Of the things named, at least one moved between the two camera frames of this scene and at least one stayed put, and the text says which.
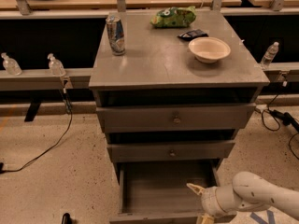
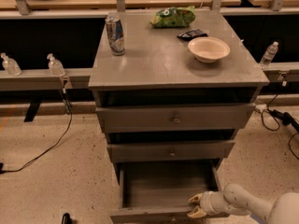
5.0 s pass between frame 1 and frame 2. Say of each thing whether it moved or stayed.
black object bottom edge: stayed
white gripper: moved
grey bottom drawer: stayed
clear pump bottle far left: stayed
